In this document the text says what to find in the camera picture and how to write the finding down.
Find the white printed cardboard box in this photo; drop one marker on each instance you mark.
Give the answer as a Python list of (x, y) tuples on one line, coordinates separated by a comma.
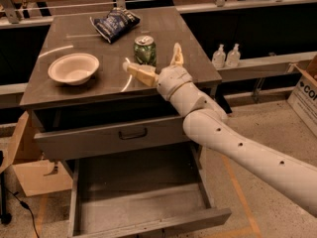
[(303, 98)]

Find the grey top drawer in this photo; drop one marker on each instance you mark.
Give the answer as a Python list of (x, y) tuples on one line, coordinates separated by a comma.
[(111, 138)]

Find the brown cardboard box left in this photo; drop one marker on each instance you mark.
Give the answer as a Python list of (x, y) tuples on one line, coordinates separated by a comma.
[(35, 174)]

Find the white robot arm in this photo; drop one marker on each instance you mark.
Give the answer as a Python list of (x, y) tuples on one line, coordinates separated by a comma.
[(204, 122)]

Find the blue chip bag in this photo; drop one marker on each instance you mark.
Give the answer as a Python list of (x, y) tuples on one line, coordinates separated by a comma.
[(115, 24)]

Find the right clear sanitizer bottle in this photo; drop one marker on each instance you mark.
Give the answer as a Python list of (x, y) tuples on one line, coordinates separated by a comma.
[(233, 56)]

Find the left clear sanitizer bottle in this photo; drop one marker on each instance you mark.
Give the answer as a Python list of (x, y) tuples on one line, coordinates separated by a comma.
[(219, 57)]

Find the grey open middle drawer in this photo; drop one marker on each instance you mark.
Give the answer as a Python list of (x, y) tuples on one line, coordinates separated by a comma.
[(149, 193)]

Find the white paper bowl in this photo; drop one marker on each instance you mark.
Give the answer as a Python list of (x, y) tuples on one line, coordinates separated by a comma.
[(73, 69)]

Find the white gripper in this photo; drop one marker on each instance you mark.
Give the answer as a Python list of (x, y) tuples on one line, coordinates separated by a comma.
[(172, 79)]

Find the crushed green soda can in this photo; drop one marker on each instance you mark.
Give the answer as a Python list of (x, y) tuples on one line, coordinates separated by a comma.
[(145, 51)]

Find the clear sanitizer bottle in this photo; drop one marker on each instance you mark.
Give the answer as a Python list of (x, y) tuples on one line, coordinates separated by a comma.
[(233, 56), (219, 57)]

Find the grey drawer cabinet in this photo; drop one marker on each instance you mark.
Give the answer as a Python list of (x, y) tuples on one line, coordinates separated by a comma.
[(110, 96)]

